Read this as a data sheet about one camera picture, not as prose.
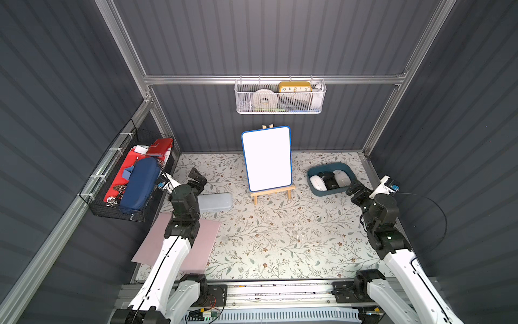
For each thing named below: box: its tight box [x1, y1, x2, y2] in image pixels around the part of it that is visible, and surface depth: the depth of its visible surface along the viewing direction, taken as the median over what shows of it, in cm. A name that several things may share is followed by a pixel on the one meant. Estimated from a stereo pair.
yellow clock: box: [278, 81, 313, 93], surface depth 89 cm
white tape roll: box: [250, 89, 279, 110], surface depth 87 cm
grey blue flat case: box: [197, 192, 233, 213], surface depth 99 cm
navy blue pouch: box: [120, 156, 162, 214], surface depth 69 cm
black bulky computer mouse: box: [318, 171, 340, 191], surface depth 107 cm
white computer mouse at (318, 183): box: [309, 174, 328, 192], surface depth 102 cm
